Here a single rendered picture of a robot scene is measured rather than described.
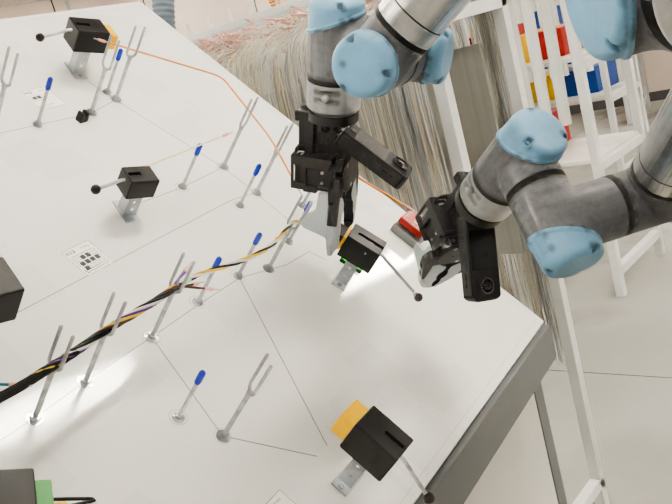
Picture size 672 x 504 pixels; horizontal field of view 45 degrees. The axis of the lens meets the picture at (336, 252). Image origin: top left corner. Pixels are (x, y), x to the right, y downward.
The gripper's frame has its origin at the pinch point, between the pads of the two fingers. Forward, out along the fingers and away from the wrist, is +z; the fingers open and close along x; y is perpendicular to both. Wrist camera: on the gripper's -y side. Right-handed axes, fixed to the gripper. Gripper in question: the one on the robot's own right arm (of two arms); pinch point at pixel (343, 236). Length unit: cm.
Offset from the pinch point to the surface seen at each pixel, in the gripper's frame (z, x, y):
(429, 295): 13.6, -9.4, -12.6
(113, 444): 2.5, 47.9, 11.0
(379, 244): 0.4, -0.4, -5.6
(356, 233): -1.2, 0.4, -2.2
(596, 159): 83, -249, -44
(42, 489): -10, 65, 6
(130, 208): -6.8, 14.3, 27.2
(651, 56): 189, -816, -100
